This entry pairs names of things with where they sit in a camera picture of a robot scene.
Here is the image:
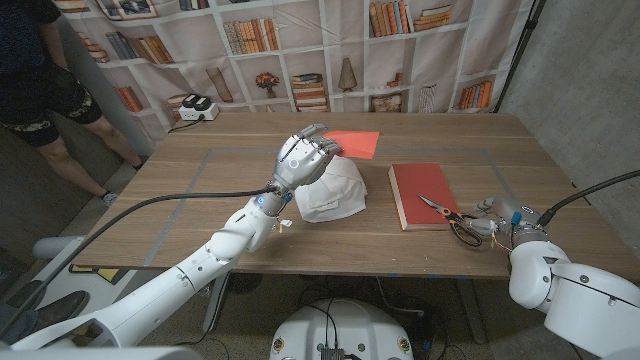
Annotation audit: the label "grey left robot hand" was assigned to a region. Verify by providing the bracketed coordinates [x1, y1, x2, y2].
[271, 123, 344, 196]

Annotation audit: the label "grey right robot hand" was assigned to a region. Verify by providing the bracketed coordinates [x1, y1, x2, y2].
[469, 194, 549, 246]

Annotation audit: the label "red origami paper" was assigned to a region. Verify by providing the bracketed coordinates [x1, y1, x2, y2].
[322, 130, 381, 161]

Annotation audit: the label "black orange scissors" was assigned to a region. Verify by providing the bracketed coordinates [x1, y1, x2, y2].
[417, 193, 484, 249]

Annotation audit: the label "white crumpled towel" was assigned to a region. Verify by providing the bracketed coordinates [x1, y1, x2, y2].
[293, 155, 369, 224]

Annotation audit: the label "red notebook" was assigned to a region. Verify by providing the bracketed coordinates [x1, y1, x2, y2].
[387, 162, 456, 232]

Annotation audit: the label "dark table leg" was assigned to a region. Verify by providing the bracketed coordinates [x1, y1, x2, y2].
[457, 278, 486, 344]

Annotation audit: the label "white power strip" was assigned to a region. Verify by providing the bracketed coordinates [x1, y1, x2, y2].
[177, 93, 220, 122]

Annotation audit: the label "printed bookshelf backdrop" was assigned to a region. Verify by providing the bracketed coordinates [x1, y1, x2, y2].
[52, 0, 536, 144]

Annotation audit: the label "black backdrop stand pole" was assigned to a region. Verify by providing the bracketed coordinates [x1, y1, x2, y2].
[492, 0, 547, 114]

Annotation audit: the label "white table leg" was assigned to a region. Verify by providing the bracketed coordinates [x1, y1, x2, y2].
[202, 272, 231, 334]

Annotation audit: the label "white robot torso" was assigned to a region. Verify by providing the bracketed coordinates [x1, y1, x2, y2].
[268, 298, 415, 360]

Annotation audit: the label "yellow flat floor item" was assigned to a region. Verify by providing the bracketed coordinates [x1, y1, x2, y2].
[69, 264, 121, 284]

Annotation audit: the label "white rounded base platform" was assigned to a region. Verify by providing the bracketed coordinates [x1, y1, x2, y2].
[29, 235, 131, 311]

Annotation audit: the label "person in jeans and shoes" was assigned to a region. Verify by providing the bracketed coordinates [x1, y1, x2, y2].
[0, 279, 91, 346]

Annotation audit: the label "standing person in black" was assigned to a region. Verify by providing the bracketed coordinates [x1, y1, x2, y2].
[0, 0, 146, 206]

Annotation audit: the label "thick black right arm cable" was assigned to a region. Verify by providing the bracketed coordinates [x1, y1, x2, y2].
[537, 169, 640, 229]

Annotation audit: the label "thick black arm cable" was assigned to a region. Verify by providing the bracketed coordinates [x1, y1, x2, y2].
[537, 169, 640, 229]
[0, 185, 279, 336]

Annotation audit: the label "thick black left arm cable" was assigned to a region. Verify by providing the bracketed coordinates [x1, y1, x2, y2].
[0, 185, 279, 336]

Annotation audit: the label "black power strip cable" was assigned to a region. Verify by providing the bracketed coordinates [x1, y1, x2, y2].
[167, 115, 206, 135]

